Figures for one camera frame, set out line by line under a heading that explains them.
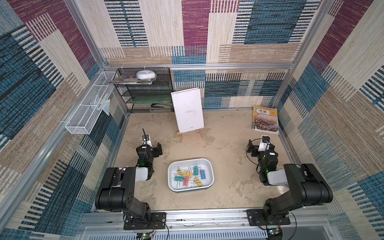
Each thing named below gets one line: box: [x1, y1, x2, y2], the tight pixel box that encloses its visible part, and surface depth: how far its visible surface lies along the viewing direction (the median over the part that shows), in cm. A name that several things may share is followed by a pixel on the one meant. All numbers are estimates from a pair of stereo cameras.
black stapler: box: [151, 103, 171, 108], surface depth 111 cm
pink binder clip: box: [183, 175, 190, 186], surface depth 85 cm
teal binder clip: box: [193, 165, 199, 176], surface depth 89 cm
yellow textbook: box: [252, 105, 280, 135], surface depth 114 cm
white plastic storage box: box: [167, 158, 215, 192], surface depth 87 cm
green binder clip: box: [174, 176, 184, 182], surface depth 87 cm
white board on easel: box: [170, 87, 204, 134], surface depth 96 cm
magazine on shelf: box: [108, 70, 157, 85], surface depth 89 cm
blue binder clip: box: [200, 169, 206, 180], surface depth 87 cm
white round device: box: [136, 69, 156, 80], surface depth 90 cm
